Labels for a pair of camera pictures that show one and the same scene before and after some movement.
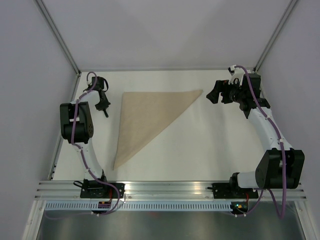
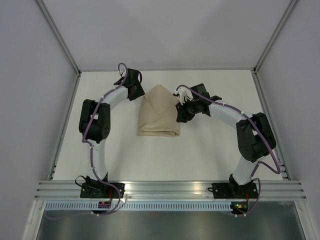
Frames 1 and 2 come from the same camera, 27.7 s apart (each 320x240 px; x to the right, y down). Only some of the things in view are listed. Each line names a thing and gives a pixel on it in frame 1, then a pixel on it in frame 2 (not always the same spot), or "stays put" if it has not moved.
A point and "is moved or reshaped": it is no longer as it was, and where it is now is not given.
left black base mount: (94, 189) stays put
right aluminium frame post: (261, 57) stays put
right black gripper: (224, 86) → (182, 116)
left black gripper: (105, 106) → (140, 93)
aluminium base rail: (72, 190) stays put
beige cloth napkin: (143, 114) is moved or reshaped
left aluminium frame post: (52, 27) stays put
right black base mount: (228, 191) stays put
